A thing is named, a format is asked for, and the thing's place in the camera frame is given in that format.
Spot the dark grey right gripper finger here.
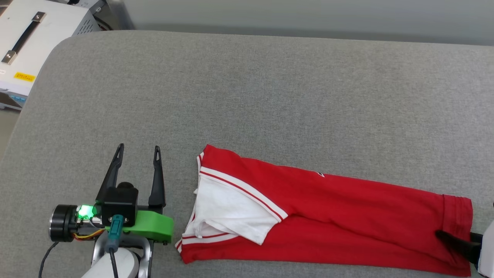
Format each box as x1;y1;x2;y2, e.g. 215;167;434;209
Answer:
435;230;483;265

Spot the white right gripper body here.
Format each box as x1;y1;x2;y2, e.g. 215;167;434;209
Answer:
478;222;494;278

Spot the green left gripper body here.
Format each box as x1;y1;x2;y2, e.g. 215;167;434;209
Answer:
49;204;174;244

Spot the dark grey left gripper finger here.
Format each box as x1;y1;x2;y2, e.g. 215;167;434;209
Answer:
95;143;125;204
149;146;166;212

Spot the red white Bulls jersey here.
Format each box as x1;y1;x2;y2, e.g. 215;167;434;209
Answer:
174;144;474;278

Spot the white partition panel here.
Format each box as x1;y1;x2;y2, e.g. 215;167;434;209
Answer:
106;0;494;46

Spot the black cable teal connector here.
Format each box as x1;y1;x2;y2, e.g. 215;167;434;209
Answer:
106;215;125;278

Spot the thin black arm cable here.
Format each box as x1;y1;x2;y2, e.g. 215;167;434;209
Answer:
39;241;58;278

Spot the white equipment box black handle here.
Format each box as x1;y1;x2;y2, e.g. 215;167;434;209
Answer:
0;0;107;110

